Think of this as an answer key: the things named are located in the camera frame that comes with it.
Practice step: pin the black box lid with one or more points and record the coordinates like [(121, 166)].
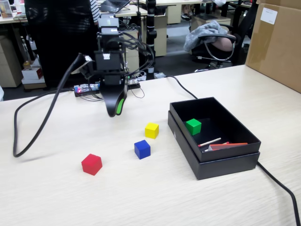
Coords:
[(225, 169)]

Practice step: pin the black office chair chrome frame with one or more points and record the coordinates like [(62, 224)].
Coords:
[(245, 35)]

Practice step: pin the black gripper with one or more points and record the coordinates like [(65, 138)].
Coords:
[(113, 81)]

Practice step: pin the red cube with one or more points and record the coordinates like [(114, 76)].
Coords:
[(91, 164)]

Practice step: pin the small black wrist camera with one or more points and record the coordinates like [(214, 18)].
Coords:
[(87, 64)]

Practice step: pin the small grey paper piece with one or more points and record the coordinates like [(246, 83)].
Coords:
[(208, 148)]

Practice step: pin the brown cardboard carton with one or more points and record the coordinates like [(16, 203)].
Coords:
[(35, 85)]

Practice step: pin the orange red flat card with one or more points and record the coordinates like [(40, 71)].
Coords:
[(225, 146)]

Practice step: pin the white and red carton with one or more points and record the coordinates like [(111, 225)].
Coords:
[(31, 73)]

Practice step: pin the large cardboard box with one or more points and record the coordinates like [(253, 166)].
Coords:
[(275, 47)]

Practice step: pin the person in striped shirt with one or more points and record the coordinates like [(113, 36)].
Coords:
[(94, 11)]

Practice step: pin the black vertical pole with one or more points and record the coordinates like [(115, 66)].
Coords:
[(151, 28)]

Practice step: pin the grey blanket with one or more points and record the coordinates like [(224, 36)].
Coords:
[(204, 33)]

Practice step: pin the pink cushion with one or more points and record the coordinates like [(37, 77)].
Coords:
[(223, 43)]

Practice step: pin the wooden stick with red tip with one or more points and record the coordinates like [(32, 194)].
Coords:
[(209, 142)]

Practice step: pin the framed picture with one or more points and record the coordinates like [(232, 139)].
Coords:
[(5, 9)]

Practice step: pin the black box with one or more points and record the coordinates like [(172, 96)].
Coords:
[(225, 154)]

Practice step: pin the control board with red light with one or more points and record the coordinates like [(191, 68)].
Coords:
[(81, 89)]

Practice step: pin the green cube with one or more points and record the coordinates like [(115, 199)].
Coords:
[(193, 127)]

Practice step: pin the black laptop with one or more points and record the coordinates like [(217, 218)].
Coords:
[(113, 4)]

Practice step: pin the blue cube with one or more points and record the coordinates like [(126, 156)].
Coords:
[(142, 150)]

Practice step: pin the yellow cube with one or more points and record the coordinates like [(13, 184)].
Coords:
[(151, 130)]

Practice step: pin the beige drawer cabinet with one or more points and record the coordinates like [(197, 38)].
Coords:
[(132, 58), (161, 35), (9, 63)]

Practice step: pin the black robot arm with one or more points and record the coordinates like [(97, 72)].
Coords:
[(108, 61)]

